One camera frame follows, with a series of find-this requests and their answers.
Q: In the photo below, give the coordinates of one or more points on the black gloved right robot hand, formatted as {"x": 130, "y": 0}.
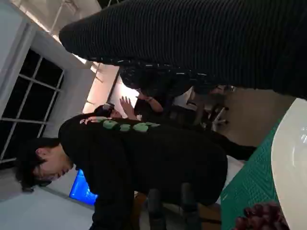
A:
{"x": 192, "y": 36}

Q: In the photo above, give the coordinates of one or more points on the seated person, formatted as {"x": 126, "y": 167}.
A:
{"x": 148, "y": 106}

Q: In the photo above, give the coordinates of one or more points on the office chair with white base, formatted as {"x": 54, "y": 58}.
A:
{"x": 213, "y": 117}

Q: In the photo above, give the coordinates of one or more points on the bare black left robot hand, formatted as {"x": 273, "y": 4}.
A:
{"x": 156, "y": 210}

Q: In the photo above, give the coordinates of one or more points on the dark window with white frame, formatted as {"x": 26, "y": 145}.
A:
{"x": 28, "y": 100}

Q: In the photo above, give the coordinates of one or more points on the green cutting mat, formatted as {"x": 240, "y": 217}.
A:
{"x": 251, "y": 182}

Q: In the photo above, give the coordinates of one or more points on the person wearing headset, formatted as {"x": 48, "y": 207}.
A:
{"x": 109, "y": 111}

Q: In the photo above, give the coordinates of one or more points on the blue monitor screen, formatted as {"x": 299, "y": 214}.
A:
{"x": 82, "y": 189}

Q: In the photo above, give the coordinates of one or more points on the white square plate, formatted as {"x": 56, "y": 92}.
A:
{"x": 291, "y": 163}

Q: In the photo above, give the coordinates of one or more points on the red toy grapes bunch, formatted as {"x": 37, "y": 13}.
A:
{"x": 262, "y": 216}

